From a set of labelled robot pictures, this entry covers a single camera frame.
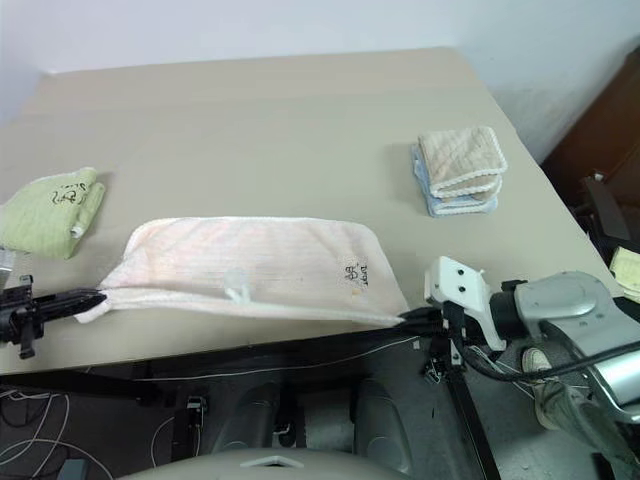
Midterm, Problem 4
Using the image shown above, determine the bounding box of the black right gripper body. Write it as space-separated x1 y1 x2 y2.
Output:
427 299 470 376

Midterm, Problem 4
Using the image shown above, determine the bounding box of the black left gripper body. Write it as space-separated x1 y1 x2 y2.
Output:
0 273 50 361

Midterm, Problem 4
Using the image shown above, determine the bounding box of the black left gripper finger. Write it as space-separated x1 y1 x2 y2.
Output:
44 295 108 317
45 287 104 303

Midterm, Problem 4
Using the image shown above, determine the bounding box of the pink towel with black print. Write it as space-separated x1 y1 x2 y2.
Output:
74 214 411 329

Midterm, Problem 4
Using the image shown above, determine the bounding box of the green folded towel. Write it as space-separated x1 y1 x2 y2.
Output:
0 166 107 261

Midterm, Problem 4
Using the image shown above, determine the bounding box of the blue folded towel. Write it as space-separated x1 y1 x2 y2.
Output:
410 143 501 218

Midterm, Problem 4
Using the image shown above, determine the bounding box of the beige folded towel white trim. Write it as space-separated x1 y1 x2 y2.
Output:
417 125 508 198

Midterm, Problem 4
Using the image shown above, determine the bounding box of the white sneaker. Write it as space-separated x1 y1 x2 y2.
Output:
533 380 599 432
521 346 552 374

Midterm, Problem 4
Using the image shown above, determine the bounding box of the black table leg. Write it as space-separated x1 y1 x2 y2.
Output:
438 367 502 480

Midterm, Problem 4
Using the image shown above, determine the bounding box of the dark rounded robot foot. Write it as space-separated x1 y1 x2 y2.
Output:
352 378 419 477
212 380 304 454

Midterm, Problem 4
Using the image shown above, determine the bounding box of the grey floor box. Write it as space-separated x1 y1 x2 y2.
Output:
58 456 90 480

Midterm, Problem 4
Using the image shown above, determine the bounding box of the yellow paper pad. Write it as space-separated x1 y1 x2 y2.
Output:
609 246 640 297

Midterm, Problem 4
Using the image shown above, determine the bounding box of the grey trouser leg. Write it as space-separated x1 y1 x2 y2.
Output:
564 387 640 480

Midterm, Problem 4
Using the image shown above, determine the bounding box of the black chair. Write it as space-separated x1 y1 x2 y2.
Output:
578 172 637 242

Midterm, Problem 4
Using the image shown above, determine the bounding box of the grey robot torso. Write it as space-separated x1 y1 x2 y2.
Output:
117 446 404 480

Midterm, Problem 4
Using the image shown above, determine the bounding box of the dark brown wooden cabinet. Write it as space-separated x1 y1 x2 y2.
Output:
541 48 640 214

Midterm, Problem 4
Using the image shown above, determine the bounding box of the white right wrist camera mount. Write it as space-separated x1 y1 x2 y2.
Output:
423 255 507 352

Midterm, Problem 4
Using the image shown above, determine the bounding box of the white floor cable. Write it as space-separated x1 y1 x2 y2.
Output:
0 389 72 480

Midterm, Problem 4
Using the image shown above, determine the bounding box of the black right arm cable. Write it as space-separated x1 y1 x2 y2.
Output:
457 342 640 385

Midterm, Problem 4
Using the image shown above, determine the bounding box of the black table frame bar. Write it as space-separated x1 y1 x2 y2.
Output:
0 333 426 407

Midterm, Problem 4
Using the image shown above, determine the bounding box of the thin white cable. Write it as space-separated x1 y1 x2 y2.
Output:
89 338 421 384

